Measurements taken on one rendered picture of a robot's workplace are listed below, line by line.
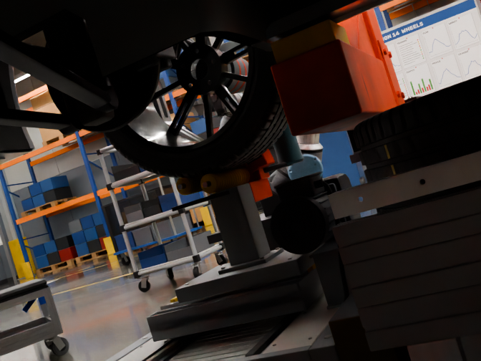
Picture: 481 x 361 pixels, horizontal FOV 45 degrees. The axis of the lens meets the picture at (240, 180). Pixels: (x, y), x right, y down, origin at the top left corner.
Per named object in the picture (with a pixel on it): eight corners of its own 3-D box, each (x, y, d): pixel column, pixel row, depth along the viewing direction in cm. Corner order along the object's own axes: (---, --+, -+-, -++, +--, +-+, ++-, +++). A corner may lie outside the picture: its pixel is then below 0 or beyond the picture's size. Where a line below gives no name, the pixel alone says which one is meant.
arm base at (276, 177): (271, 180, 290) (280, 162, 287) (304, 199, 285) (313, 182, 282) (259, 183, 272) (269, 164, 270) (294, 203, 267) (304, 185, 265)
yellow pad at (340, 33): (276, 64, 127) (269, 43, 127) (295, 69, 139) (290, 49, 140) (336, 40, 121) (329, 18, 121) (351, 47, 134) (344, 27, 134)
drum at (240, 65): (199, 99, 194) (187, 59, 195) (225, 100, 214) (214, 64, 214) (235, 84, 189) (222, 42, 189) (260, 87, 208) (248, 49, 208)
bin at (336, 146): (326, 201, 766) (304, 131, 769) (334, 196, 828) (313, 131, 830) (366, 190, 749) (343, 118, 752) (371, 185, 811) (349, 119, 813)
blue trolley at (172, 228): (117, 269, 730) (95, 195, 732) (145, 257, 784) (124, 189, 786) (181, 251, 685) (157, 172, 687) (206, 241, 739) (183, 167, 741)
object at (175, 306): (154, 345, 174) (144, 314, 174) (207, 309, 206) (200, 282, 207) (308, 314, 153) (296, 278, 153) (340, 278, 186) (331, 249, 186)
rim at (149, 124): (280, 109, 157) (137, 177, 177) (305, 110, 178) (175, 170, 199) (212, -60, 160) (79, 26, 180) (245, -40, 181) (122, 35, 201)
